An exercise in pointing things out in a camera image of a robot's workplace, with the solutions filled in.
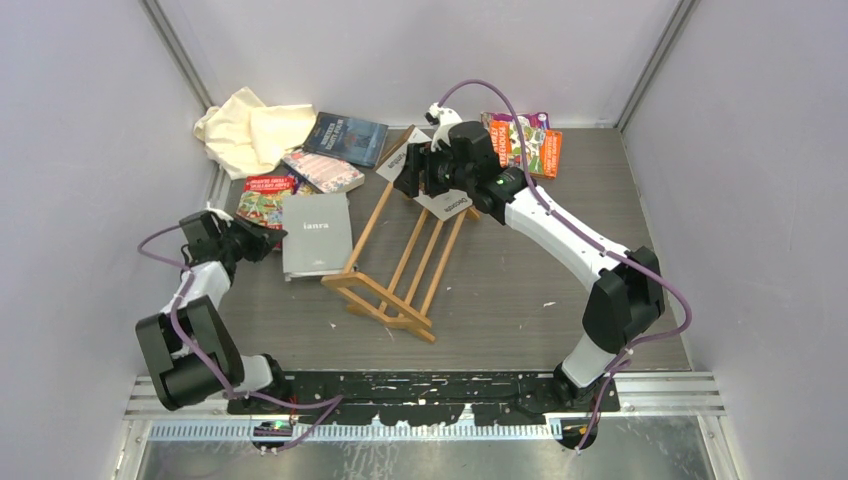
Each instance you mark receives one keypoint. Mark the black mounting base plate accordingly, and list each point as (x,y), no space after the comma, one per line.
(436,399)

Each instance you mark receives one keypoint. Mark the cream cloth bag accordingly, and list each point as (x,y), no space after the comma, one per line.
(246,137)

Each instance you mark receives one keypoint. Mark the purple yellow treehouse book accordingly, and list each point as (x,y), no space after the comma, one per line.
(301,186)

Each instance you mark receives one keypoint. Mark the floral white book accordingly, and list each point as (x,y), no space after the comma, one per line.
(326,174)

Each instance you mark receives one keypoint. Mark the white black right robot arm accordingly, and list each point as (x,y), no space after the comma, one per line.
(625,296)

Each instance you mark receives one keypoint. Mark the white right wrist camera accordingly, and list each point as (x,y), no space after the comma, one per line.
(443,119)

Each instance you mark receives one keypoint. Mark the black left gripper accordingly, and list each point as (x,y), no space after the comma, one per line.
(262,238)

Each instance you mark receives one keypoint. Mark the white Decorate book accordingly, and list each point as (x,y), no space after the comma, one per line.
(434,195)

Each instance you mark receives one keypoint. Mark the dark blue book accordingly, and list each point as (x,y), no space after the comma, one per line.
(354,140)

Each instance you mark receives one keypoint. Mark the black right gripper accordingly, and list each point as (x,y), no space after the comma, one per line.
(419,158)

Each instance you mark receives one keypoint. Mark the grey ianra book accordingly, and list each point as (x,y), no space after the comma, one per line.
(319,235)

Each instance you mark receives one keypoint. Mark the red treehouse book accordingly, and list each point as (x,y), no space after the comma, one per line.
(262,197)

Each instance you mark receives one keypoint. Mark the wooden book rack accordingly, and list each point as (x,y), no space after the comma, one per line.
(407,310)

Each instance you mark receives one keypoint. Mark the orange treehouse book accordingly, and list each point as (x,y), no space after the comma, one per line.
(543,145)

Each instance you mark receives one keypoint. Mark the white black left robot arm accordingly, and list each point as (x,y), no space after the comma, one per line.
(188,351)

